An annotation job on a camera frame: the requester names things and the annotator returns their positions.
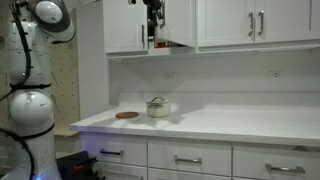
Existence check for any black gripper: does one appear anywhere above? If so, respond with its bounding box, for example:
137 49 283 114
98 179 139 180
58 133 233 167
143 0 165 28

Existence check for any white shaker cupboard door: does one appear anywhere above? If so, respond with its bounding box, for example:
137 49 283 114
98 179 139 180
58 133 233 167
255 0 313 44
155 0 197 48
197 0 256 48
102 0 148 54

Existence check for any red item inside cupboard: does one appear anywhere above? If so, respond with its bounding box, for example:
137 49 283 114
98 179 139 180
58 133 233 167
153 37 169 48

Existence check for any cream saucepan lid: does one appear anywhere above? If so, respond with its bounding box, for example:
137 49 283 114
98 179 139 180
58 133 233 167
146 96 171 106

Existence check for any cream saucepan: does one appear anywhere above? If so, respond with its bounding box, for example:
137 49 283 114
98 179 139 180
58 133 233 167
145 101 173 119

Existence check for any round cork trivet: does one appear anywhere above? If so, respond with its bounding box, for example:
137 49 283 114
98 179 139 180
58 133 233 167
114 111 140 120

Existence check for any wooden pegboard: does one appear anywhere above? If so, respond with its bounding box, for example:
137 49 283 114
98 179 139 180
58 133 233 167
0 0 81 135

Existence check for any metal pegboard hook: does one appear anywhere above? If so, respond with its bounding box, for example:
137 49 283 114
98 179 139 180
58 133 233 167
49 69 60 88
49 94 62 114

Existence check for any white drawer front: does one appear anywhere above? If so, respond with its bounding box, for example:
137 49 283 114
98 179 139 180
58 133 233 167
147 139 233 177
79 132 148 167
232 145 320 180
94 161 148 180

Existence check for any wooden shelf board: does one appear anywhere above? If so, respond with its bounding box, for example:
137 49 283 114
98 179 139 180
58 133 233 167
53 126 80 138

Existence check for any red and black tool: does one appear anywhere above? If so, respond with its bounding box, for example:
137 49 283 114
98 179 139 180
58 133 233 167
73 156 98 172

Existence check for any black tool case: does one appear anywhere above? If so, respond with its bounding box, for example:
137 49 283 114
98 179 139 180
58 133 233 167
55 150 108 180

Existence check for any white wall outlet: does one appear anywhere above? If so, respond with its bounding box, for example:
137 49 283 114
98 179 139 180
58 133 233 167
268 70 282 80
164 71 176 81

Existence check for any silver drawer handle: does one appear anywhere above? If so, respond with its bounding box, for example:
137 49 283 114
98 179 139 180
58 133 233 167
173 154 203 165
265 163 306 175
99 148 125 157

